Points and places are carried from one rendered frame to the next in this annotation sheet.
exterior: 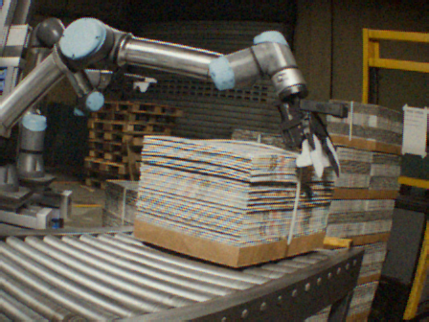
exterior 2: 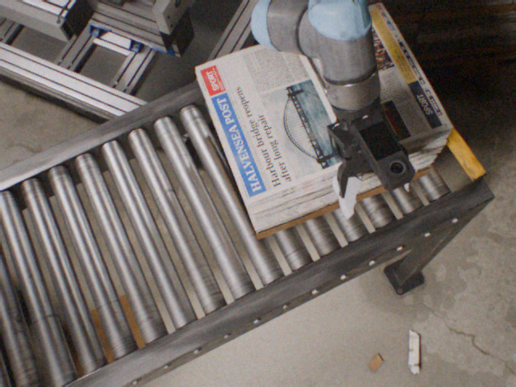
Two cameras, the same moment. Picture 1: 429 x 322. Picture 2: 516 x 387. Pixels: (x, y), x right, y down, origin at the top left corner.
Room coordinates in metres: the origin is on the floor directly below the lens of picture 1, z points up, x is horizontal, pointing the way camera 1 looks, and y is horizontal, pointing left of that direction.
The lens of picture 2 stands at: (0.95, -0.28, 1.84)
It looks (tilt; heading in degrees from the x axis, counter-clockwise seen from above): 69 degrees down; 43
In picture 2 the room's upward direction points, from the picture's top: 12 degrees counter-clockwise
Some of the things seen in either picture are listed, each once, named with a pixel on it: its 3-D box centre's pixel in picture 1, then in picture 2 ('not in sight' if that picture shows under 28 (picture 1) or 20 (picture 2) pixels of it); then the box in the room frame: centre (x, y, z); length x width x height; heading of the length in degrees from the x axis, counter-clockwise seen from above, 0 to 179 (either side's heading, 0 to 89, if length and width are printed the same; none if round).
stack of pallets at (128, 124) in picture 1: (130, 146); not in sight; (9.19, 1.26, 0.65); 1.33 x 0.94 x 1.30; 152
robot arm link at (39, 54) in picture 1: (34, 80); not in sight; (2.21, 0.78, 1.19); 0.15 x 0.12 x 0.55; 31
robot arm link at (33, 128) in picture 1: (33, 131); not in sight; (2.10, 0.71, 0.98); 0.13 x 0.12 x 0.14; 31
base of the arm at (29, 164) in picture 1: (30, 161); not in sight; (2.09, 0.71, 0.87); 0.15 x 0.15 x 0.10
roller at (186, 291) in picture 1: (118, 275); (147, 230); (1.06, 0.15, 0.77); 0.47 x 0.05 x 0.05; 58
